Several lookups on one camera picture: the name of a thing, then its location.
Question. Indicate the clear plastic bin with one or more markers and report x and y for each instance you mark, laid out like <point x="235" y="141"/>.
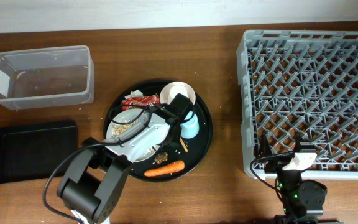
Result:
<point x="47" y="77"/>

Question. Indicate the white cup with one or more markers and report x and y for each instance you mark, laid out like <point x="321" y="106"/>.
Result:
<point x="177" y="89"/>

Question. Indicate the red snack wrapper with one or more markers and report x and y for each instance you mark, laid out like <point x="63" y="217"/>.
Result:
<point x="140" y="102"/>

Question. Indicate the grey plate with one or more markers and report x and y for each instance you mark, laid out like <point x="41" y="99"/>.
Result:
<point x="125" y="117"/>

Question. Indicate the rice and food scraps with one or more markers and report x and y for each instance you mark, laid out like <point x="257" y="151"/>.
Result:
<point x="118" y="129"/>

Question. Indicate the orange carrot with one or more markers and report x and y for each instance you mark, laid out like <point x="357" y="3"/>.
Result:
<point x="167" y="169"/>

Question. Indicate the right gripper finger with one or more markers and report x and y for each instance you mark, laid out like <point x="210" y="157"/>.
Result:
<point x="302" y="146"/>
<point x="264" y="148"/>

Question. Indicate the light blue cup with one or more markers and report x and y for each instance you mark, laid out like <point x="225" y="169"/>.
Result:
<point x="190" y="127"/>

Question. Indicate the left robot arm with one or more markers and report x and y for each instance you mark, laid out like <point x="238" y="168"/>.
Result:
<point x="97" y="172"/>

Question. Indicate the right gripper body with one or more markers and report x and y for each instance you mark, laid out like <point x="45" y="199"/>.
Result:
<point x="276" y="164"/>

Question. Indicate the brown food lump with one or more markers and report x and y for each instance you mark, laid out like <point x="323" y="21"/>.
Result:
<point x="161" y="157"/>

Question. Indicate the grey dishwasher rack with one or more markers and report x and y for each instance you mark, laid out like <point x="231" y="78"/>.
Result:
<point x="300" y="82"/>

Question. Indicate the black rectangular tray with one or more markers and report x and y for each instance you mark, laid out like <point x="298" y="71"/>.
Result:
<point x="33" y="151"/>

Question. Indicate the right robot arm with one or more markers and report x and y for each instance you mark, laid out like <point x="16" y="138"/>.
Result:
<point x="302" y="200"/>

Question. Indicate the round black serving tray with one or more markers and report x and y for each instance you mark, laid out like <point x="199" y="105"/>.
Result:
<point x="197" y="146"/>

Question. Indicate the pink bowl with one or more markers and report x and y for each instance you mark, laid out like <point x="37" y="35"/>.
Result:
<point x="164" y="99"/>

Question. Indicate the crumpled white tissue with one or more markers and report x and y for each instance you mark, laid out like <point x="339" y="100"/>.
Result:
<point x="134" y="94"/>

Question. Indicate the wooden chopstick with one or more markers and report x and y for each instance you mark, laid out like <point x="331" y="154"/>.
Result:
<point x="183" y="145"/>

